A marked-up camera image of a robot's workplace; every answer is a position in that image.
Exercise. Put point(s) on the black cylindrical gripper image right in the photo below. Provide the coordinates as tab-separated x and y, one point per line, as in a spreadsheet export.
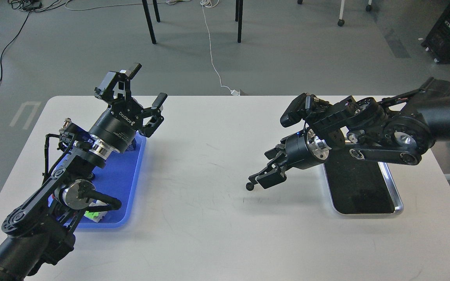
301	151

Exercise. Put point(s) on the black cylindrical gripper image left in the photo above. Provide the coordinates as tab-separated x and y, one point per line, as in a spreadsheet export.
124	116

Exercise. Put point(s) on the small black gear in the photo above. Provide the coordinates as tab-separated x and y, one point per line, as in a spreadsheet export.
249	186

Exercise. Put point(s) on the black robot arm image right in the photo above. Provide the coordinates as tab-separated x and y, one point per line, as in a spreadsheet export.
398	129

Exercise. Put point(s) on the blue plastic tray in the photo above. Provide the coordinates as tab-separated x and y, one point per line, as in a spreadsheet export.
118	179

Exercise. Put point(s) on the silver metal tray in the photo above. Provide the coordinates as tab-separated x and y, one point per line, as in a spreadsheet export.
360	187

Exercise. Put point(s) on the black table leg left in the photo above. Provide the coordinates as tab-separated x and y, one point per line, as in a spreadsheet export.
149	20

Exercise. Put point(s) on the black table leg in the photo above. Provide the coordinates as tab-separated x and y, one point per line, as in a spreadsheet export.
239	18
149	20

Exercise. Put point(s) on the black table leg right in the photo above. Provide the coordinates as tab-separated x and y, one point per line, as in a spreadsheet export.
239	18

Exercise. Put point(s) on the green white push button switch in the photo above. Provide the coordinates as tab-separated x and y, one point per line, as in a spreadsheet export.
96	216

